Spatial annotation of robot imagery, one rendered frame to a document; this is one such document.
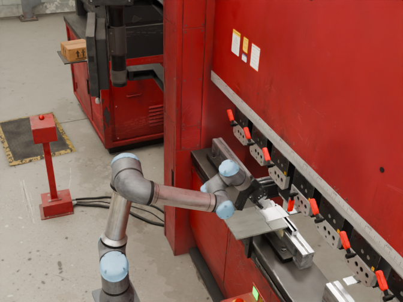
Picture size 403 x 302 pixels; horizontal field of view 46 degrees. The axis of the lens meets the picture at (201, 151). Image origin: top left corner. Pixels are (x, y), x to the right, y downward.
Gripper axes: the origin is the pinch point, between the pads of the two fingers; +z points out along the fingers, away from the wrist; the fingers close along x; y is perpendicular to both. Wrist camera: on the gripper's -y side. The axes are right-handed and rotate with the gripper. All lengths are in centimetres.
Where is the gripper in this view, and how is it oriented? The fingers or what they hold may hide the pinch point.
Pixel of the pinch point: (262, 208)
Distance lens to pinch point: 224.5
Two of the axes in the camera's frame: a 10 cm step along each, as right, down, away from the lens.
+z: 5.7, 5.5, 6.1
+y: 7.4, -6.7, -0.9
